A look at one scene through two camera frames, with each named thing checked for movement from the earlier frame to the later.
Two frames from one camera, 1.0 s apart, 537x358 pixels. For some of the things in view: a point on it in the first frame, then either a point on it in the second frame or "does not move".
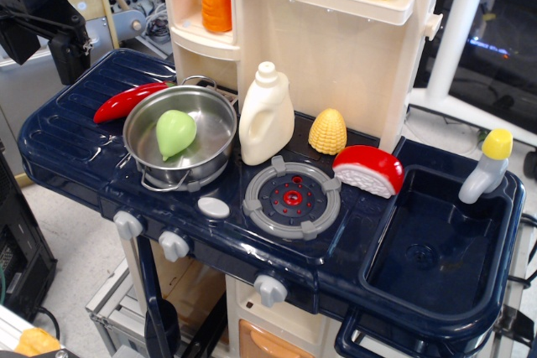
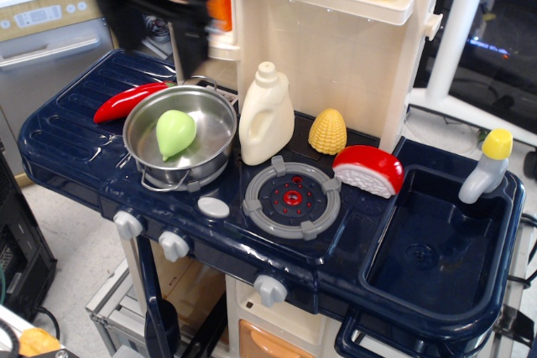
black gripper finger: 19,40 to 126,18
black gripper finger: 71,53 to 191,29
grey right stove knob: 272,289 does not move
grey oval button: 212,208 does not move
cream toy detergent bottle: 267,118 does not move
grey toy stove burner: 292,199 does not move
